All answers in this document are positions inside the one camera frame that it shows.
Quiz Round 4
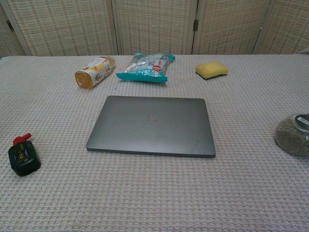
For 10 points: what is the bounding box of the grey laptop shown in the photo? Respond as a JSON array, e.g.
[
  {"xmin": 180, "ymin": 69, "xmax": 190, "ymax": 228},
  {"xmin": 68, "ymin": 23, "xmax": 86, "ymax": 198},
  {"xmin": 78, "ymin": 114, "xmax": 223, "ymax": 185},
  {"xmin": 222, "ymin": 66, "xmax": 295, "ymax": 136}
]
[{"xmin": 85, "ymin": 95, "xmax": 216, "ymax": 159}]

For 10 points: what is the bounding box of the woven folding screen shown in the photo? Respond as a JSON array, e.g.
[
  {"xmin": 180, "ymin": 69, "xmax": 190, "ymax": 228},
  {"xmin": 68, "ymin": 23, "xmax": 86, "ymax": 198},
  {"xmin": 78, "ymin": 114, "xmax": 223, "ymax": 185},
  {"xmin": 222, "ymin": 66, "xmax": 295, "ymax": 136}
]
[{"xmin": 0, "ymin": 0, "xmax": 309, "ymax": 58}]

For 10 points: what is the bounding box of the teal clear snack bag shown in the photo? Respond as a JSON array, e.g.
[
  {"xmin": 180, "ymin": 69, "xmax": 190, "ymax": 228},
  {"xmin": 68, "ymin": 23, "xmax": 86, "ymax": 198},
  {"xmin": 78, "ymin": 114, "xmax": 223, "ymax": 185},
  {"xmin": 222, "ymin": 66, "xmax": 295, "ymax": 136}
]
[{"xmin": 116, "ymin": 52, "xmax": 176, "ymax": 85}]

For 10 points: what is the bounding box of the yellow sponge with green pad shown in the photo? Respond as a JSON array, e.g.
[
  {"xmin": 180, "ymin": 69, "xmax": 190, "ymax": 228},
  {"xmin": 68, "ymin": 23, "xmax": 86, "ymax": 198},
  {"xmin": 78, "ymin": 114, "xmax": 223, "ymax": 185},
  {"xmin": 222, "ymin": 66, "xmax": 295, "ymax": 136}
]
[{"xmin": 195, "ymin": 61, "xmax": 229, "ymax": 80}]

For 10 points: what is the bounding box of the yellow tea bottle with label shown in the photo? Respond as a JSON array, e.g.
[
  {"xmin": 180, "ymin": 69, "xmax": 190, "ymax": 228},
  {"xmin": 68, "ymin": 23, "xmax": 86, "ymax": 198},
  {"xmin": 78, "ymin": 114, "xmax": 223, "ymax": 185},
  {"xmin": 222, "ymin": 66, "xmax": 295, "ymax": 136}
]
[{"xmin": 74, "ymin": 55, "xmax": 117, "ymax": 89}]

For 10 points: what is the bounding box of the beige woven tablecloth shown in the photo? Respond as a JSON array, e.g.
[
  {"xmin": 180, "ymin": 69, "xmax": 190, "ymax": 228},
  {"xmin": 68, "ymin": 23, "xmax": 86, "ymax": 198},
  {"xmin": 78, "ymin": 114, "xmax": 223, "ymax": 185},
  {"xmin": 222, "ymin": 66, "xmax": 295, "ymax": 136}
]
[{"xmin": 0, "ymin": 55, "xmax": 309, "ymax": 232}]

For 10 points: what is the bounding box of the black bottle with red cap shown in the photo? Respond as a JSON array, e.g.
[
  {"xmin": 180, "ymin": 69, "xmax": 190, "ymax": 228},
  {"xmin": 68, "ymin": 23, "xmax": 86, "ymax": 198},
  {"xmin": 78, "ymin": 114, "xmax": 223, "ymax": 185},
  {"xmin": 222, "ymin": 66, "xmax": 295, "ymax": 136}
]
[{"xmin": 8, "ymin": 132, "xmax": 42, "ymax": 177}]

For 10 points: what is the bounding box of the spice jar with black lid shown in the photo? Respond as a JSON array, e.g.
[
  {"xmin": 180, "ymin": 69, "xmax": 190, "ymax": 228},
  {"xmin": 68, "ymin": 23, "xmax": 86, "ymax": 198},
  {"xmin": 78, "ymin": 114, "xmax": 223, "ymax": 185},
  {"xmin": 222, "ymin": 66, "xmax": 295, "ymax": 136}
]
[{"xmin": 275, "ymin": 112, "xmax": 309, "ymax": 159}]

